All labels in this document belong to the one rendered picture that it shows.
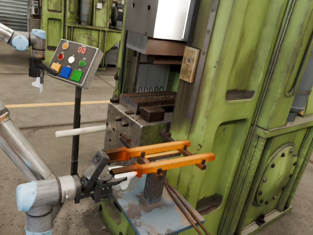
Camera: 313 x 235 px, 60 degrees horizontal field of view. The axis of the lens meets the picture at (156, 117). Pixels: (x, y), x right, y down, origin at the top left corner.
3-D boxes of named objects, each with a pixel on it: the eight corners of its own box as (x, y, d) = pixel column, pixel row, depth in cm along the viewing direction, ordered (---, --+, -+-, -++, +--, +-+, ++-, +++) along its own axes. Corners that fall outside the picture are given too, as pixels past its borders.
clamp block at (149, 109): (147, 122, 152) (149, 112, 150) (139, 117, 158) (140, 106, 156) (164, 120, 160) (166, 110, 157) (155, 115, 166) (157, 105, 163)
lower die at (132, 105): (136, 114, 161) (138, 101, 158) (119, 103, 175) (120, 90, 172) (187, 108, 187) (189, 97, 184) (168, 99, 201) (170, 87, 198)
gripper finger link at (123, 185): (134, 183, 96) (109, 188, 91) (137, 169, 94) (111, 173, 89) (138, 189, 93) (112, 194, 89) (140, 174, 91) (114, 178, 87)
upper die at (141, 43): (145, 54, 148) (147, 36, 145) (125, 46, 162) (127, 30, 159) (198, 57, 174) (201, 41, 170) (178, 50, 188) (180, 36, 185)
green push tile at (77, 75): (78, 82, 182) (82, 71, 183) (69, 79, 185) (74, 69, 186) (79, 83, 184) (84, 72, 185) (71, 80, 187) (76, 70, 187)
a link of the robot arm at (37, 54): (45, 49, 164) (45, 51, 157) (45, 56, 166) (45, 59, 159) (32, 47, 162) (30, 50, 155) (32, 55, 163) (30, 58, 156)
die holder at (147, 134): (130, 194, 163) (141, 126, 147) (101, 162, 190) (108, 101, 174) (196, 172, 197) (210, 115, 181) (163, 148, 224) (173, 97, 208)
